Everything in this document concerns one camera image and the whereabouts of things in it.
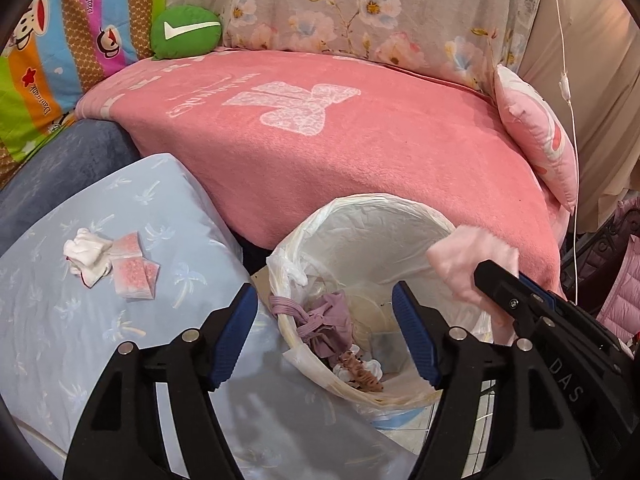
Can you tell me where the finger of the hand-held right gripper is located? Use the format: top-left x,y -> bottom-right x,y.
474,259 -> 556,341
517,271 -> 566,311

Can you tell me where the brown braided hair tie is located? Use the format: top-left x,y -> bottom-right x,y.
340,352 -> 383,393

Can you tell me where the pink white cushion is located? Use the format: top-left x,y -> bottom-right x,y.
492,64 -> 581,216

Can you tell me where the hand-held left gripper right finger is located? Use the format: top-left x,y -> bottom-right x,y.
391,280 -> 586,480

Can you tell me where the pink white packet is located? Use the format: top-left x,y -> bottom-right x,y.
112,257 -> 161,301
107,231 -> 146,266

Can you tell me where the pink blanket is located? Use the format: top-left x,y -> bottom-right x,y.
75,47 -> 568,306

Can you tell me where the colourful monkey cartoon pillow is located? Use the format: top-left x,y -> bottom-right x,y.
0,0 -> 171,181

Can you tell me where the pink puffer jacket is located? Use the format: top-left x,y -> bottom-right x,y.
595,197 -> 640,341

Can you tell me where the white cable with switch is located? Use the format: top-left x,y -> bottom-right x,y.
542,0 -> 583,306

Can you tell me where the beige curtain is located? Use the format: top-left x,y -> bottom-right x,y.
520,0 -> 640,201

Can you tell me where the white cloth with red edging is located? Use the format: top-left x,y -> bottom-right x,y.
62,227 -> 114,289

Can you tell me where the bin with white bag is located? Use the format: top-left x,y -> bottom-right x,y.
266,193 -> 501,408

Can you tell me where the light pink cloth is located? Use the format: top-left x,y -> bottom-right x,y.
426,225 -> 521,346

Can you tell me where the blue-grey pillow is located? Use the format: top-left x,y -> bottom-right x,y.
0,119 -> 143,256

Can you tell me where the floral grey pillow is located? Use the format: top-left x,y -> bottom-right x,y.
165,0 -> 546,106

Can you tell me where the green cushion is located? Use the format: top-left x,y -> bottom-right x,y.
150,6 -> 223,61

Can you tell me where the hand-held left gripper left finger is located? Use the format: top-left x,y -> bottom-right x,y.
62,282 -> 259,480

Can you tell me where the purple cloth cap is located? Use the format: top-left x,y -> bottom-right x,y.
270,294 -> 353,358

